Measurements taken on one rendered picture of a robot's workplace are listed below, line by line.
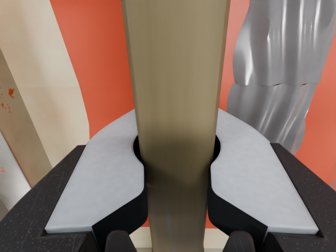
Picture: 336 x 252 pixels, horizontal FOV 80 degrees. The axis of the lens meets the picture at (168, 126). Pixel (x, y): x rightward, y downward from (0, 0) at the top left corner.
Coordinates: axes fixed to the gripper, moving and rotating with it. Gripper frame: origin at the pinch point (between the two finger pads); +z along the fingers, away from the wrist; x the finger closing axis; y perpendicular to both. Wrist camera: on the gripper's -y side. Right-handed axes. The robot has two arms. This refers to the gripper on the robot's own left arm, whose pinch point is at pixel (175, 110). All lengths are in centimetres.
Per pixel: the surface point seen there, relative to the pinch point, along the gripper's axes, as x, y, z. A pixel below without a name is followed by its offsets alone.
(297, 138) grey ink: 11.4, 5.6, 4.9
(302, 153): 12.8, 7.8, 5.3
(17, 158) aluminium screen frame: -13.6, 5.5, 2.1
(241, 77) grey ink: 5.4, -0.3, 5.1
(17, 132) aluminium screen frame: -13.7, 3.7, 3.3
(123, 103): -4.6, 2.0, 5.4
